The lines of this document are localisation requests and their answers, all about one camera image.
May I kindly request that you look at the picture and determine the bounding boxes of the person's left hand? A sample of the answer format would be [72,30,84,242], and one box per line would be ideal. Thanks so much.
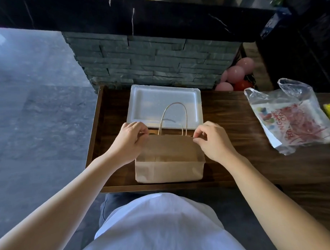
[110,121,151,161]

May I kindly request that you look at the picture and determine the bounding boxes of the person's right hand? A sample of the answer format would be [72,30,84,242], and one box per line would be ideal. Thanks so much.
[192,120,239,165]

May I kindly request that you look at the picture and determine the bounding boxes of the brown paper bag with handles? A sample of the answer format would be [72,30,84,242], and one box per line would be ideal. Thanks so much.
[133,101,207,184]

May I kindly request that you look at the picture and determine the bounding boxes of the person's right forearm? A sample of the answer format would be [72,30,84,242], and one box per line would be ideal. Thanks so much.
[222,148,330,250]

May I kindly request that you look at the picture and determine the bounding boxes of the person's left forearm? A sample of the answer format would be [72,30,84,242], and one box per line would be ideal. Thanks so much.
[0,153,126,250]

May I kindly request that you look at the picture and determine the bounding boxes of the white foam tray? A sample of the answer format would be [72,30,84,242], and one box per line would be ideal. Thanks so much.
[125,82,204,132]

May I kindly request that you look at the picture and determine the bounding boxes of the large pink balloon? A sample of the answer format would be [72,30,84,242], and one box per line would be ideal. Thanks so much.
[214,81,234,92]
[226,65,246,84]
[236,57,255,74]

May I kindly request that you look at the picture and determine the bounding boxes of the red balloon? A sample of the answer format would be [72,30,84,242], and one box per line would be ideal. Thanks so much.
[233,79,254,91]

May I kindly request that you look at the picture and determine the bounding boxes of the grey stone counter base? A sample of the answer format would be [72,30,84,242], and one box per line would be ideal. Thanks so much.
[62,25,244,96]

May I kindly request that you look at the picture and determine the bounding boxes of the person's dark trousers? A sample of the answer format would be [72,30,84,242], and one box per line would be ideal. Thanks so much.
[98,192,142,229]

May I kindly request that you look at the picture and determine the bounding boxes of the person's white shirt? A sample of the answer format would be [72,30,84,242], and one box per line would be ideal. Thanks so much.
[70,190,249,250]

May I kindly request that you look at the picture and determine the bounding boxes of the clear plastic bag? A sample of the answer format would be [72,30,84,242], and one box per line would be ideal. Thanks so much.
[243,76,330,157]

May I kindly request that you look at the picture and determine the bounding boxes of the red printed packet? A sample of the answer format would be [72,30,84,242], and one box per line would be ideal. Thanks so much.
[255,100,330,148]

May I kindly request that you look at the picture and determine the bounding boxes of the black marble countertop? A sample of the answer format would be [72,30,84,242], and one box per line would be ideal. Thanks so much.
[0,0,276,52]

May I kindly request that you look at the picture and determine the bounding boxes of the blue packet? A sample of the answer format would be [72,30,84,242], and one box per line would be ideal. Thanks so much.
[259,13,281,40]

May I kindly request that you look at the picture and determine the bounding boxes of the dark cabinet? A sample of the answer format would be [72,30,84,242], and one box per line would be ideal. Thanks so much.
[255,2,330,96]

